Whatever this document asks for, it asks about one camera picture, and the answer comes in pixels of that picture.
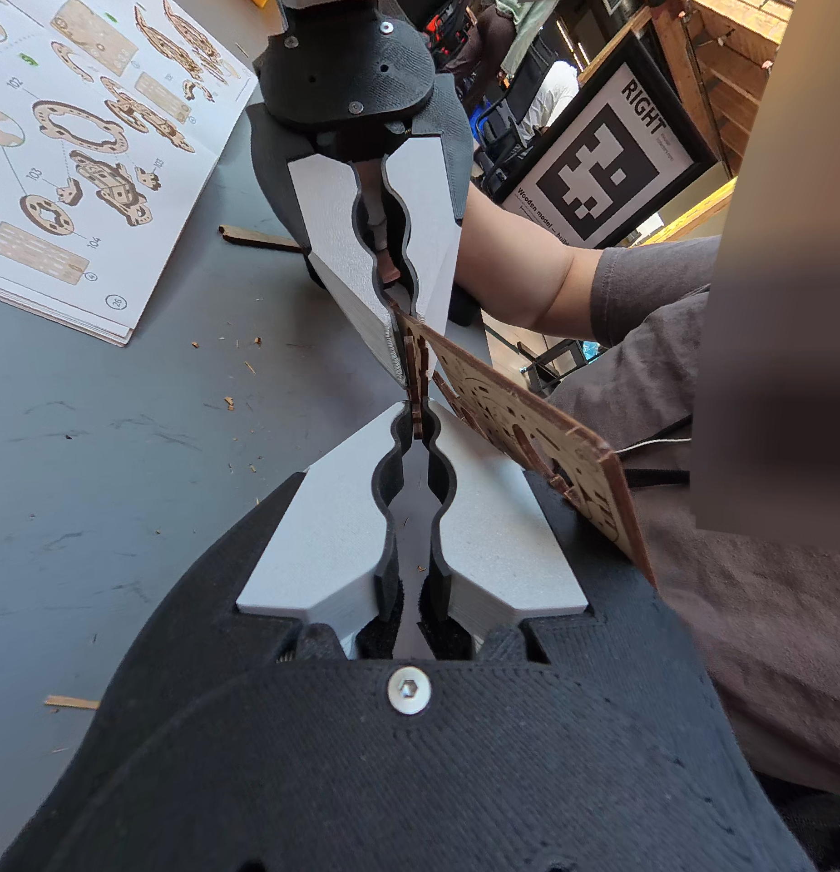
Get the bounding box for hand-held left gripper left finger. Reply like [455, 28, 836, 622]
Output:
[235, 401, 412, 656]

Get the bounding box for white instruction booklet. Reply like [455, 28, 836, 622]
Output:
[0, 0, 259, 347]

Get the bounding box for white earphone cable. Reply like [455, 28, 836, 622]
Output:
[614, 436, 691, 456]

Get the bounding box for plywood parts sheet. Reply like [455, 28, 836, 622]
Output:
[391, 303, 659, 590]

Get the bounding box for person's right forearm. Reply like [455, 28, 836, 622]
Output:
[450, 184, 605, 338]

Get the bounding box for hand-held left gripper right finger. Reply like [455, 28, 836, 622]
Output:
[422, 401, 591, 656]

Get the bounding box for scattered wood chips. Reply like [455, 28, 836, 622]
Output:
[188, 293, 264, 478]

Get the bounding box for small wooden model part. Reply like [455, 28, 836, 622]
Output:
[401, 334, 435, 437]

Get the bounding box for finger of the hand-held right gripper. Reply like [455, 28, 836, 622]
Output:
[286, 159, 412, 391]
[381, 131, 463, 322]

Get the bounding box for long wooden scrap strip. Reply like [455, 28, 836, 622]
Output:
[219, 225, 305, 254]

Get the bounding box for black strap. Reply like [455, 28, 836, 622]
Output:
[623, 466, 691, 489]

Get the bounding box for framed marker sign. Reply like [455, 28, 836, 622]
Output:
[491, 30, 719, 249]

